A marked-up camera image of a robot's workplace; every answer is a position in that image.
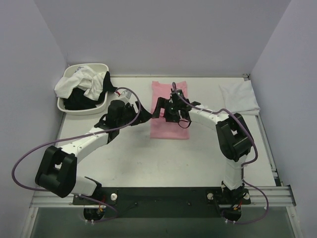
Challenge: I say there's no white plastic basket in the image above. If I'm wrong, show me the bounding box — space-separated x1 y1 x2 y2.
54 63 115 116

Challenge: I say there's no white t shirt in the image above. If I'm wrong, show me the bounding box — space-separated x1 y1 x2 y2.
219 80 261 116
54 65 106 101

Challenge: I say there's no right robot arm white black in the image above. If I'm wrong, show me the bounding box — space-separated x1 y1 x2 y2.
153 90 254 197

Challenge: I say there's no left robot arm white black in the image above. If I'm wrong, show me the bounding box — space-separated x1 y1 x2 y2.
35 100 152 204

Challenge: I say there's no black t shirt in basket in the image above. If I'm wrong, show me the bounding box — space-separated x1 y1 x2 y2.
62 71 117 111

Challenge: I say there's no white t shirt in basket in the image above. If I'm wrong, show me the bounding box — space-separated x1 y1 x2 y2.
54 65 106 101

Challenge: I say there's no thin black cable loop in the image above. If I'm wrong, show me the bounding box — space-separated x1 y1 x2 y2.
178 118 193 129

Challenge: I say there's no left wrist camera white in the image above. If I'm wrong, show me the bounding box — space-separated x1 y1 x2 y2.
115 90 132 104

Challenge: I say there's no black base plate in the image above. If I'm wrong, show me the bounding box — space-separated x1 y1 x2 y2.
73 187 251 218

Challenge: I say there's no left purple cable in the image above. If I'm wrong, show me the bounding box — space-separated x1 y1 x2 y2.
11 87 142 223

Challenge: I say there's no aluminium front rail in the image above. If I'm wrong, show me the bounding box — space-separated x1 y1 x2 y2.
30 186 296 208

